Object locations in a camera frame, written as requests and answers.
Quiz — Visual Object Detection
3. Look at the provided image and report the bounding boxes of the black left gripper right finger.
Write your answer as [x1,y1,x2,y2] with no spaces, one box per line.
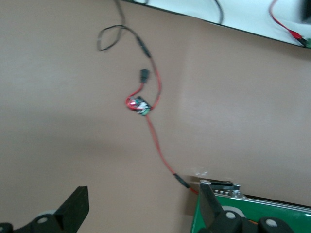
[198,180,292,233]

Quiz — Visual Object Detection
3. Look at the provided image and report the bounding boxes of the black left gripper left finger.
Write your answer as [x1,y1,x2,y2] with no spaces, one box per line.
[0,185,89,233]

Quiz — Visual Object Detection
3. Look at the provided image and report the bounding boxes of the green conveyor belt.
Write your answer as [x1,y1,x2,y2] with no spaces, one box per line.
[190,179,311,233]

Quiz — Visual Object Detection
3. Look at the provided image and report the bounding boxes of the small green circuit board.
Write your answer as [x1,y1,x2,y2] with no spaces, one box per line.
[125,96,153,117]

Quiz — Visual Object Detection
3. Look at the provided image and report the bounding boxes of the red and black wire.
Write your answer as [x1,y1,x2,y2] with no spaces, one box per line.
[97,0,200,195]

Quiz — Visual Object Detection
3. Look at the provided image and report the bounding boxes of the black wire connector plug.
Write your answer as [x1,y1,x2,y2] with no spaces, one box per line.
[138,69,150,84]

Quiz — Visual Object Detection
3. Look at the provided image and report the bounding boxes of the red alligator clip wire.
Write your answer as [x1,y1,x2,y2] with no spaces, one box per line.
[268,0,309,46]

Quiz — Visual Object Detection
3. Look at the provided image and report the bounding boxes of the short black cable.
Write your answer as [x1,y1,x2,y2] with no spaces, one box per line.
[212,0,224,25]

